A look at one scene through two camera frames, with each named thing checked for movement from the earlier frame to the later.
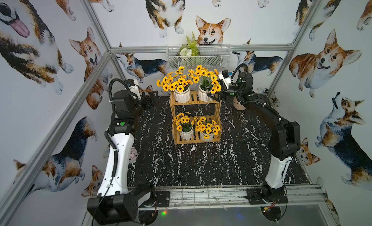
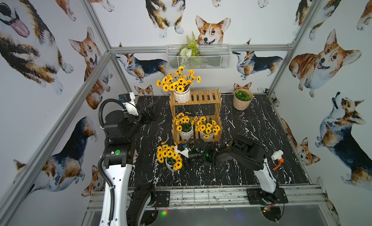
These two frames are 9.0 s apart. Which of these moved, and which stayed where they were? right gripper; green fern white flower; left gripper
Moved: left gripper; right gripper
Stayed: green fern white flower
